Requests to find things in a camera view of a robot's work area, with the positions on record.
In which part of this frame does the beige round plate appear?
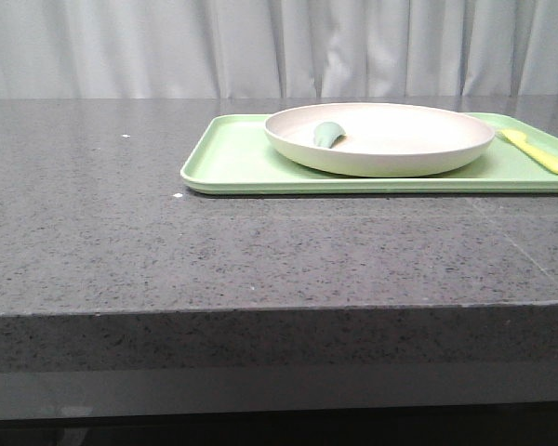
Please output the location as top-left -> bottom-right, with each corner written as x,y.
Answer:
264,102 -> 495,177

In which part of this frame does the yellow plastic fork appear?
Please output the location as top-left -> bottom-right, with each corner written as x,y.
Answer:
497,128 -> 558,175

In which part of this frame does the light green tray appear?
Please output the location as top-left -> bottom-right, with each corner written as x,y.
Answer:
180,114 -> 558,195

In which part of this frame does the grey curtain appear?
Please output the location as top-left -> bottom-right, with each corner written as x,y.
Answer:
0,1 -> 558,99

